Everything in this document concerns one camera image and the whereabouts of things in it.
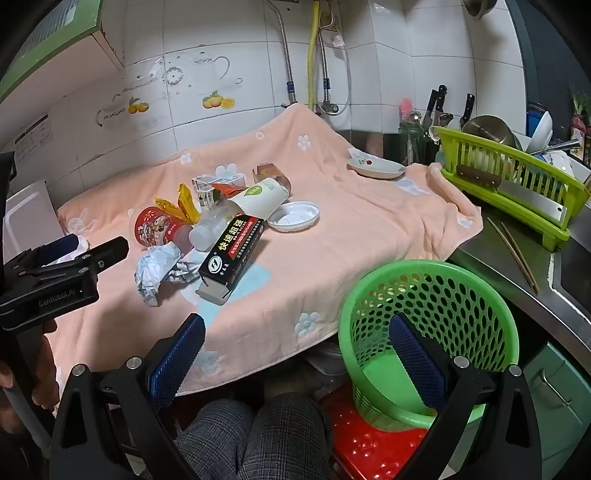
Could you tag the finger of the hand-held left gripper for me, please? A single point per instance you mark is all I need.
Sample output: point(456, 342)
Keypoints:
point(60, 247)
point(106, 254)

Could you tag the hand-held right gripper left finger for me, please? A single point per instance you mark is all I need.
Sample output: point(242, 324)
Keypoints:
point(178, 360)

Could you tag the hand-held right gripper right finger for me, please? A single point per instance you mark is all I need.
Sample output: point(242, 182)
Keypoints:
point(415, 364)

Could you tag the silver foil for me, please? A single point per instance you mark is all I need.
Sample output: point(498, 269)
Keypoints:
point(154, 272)

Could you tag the red instant noodle cup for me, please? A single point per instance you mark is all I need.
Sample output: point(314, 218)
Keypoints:
point(157, 228)

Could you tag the green plastic basket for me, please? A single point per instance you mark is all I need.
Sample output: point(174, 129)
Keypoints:
point(438, 295)

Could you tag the yellow snack packet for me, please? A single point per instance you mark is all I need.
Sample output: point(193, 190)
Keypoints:
point(187, 205)

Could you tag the clear plastic bottle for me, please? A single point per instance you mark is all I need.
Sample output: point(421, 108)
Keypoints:
point(207, 230)

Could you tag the black glue box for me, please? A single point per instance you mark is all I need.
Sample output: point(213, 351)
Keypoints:
point(231, 254)

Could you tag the orange sauce packet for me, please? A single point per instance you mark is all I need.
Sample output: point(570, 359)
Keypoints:
point(226, 189)

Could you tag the white paper cup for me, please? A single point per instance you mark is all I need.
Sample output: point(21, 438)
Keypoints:
point(258, 198)

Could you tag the person's left hand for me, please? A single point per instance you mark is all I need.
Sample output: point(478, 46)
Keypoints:
point(48, 369)

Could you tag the translucent plastic tub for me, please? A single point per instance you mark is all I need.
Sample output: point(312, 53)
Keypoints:
point(330, 360)

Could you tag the red plastic stool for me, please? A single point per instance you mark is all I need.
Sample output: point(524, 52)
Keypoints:
point(369, 443)

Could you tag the person's plaid trouser legs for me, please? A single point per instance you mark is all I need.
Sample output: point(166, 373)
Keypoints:
point(258, 438)

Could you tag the white milk carton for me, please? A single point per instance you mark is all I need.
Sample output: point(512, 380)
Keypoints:
point(203, 191)

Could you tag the peach flowered towel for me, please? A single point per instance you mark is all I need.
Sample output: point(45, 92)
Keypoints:
point(323, 258)

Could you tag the green base cabinet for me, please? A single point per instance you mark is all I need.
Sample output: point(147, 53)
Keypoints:
point(554, 406)

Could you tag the wooden chopstick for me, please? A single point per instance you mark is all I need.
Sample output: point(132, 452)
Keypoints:
point(521, 256)
point(512, 256)

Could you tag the steel sink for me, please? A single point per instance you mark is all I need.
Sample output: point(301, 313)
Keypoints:
point(575, 277)

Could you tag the white plastic lid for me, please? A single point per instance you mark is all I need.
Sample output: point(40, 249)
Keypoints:
point(293, 217)

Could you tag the amber drink bottle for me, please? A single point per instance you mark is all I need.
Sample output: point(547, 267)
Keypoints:
point(272, 173)

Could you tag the green dish rack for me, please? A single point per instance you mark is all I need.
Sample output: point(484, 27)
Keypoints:
point(556, 240)

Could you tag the small white ceramic dish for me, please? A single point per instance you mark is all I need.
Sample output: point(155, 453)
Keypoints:
point(378, 168)

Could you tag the dark glass utensil holder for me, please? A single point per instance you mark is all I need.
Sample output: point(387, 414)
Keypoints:
point(413, 143)

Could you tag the steel ladle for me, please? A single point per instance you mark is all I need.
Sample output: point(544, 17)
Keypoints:
point(438, 127)

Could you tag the steel pot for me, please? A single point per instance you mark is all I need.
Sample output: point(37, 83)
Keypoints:
point(489, 129)

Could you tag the pink brush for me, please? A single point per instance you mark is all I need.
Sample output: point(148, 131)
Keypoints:
point(406, 108)

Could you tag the white bowl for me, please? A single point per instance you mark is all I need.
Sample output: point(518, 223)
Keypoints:
point(542, 131)

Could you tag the metal water valve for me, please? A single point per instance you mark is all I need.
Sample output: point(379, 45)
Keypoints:
point(328, 107)

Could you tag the hanging steel bowl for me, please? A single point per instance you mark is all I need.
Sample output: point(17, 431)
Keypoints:
point(480, 7)

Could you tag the green-edged wall cabinet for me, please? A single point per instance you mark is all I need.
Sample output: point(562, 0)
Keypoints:
point(55, 41)

